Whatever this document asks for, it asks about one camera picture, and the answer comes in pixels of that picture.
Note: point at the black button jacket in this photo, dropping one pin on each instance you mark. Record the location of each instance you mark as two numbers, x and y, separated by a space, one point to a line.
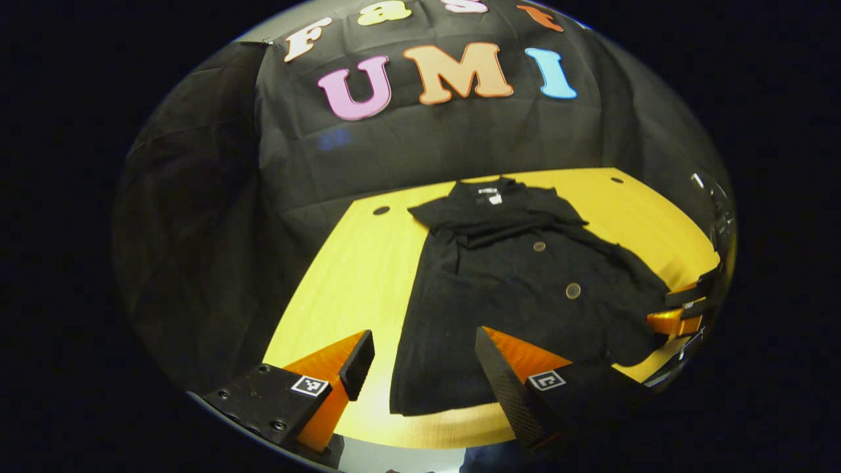
512 309

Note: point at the black backdrop cloth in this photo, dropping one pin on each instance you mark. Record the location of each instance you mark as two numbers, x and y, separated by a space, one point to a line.
427 144

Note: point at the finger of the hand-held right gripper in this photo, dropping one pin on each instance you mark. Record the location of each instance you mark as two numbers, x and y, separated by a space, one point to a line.
673 322
690 293

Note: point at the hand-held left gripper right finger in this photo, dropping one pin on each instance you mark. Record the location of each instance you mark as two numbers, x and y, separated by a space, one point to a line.
506 387

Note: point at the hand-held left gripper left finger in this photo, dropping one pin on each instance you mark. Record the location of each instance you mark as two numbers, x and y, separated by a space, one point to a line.
359 361

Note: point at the person's dark trousers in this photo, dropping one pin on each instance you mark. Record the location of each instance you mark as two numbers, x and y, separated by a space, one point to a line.
489 461

